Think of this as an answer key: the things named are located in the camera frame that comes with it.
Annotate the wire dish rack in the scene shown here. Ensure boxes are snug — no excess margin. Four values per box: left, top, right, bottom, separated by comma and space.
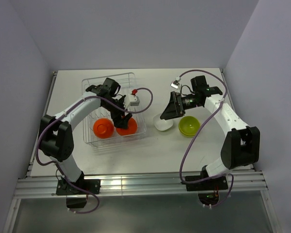
82, 72, 146, 148

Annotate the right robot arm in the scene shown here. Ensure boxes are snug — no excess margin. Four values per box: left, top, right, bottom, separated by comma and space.
160, 76, 260, 189

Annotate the white square bowl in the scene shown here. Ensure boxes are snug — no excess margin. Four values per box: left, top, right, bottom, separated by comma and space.
153, 114, 174, 132

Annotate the green bowl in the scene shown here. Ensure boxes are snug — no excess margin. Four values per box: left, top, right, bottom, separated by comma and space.
178, 116, 201, 137

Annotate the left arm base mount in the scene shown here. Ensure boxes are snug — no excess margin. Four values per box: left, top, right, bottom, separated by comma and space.
56, 179, 101, 196

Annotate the purple cable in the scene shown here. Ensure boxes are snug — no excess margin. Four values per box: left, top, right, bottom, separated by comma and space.
35, 87, 154, 214
178, 69, 234, 207

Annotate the aluminium rail front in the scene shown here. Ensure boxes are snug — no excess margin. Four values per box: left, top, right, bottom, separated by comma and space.
13, 169, 268, 199

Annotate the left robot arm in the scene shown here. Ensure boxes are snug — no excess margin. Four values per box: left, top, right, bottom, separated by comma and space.
37, 78, 139, 194

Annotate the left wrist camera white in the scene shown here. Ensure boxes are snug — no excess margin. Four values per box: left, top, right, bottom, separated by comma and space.
124, 89, 140, 109

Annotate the black box under rail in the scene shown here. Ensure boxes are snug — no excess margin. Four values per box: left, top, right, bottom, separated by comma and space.
66, 198, 87, 209

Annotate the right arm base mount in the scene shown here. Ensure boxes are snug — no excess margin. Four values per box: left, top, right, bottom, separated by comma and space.
181, 177, 228, 192

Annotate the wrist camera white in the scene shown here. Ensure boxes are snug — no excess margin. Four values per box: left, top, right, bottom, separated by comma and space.
170, 77, 182, 91
124, 89, 140, 109

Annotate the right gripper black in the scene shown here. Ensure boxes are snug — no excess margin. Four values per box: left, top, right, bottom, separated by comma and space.
161, 91, 202, 120

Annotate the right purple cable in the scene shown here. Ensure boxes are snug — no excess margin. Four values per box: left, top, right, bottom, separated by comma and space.
178, 69, 234, 207

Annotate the orange bowl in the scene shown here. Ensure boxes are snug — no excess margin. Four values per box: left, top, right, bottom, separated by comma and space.
93, 118, 114, 139
116, 118, 138, 136

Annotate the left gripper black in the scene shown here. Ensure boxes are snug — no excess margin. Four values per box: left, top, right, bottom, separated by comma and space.
102, 96, 132, 130

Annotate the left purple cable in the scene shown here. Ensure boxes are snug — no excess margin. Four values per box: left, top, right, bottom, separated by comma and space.
35, 87, 154, 214

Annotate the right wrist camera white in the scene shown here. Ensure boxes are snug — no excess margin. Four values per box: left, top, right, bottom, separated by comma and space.
170, 77, 182, 91

